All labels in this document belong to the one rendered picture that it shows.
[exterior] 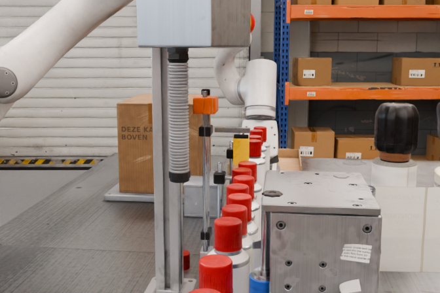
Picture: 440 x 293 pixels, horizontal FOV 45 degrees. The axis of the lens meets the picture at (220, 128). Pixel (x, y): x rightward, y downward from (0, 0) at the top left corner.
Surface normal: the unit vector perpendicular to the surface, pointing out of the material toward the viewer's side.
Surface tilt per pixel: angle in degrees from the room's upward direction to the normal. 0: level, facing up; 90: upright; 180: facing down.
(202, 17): 90
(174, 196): 90
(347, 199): 0
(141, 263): 0
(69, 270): 0
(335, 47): 90
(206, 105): 90
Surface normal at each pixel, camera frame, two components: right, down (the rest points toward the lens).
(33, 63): 0.63, 0.06
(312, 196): 0.00, -0.99
